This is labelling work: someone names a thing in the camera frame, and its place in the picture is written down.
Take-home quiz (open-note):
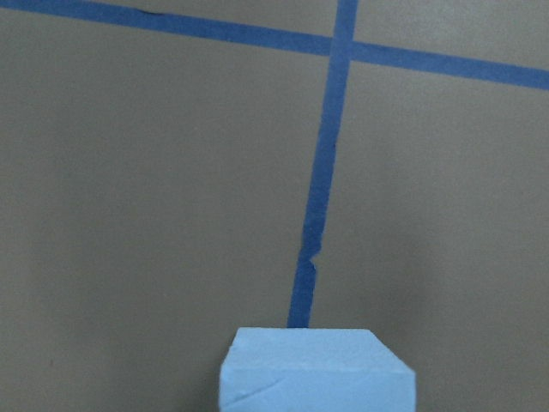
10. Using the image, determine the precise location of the light blue foam block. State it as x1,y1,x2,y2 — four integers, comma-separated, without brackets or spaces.
219,327,417,411

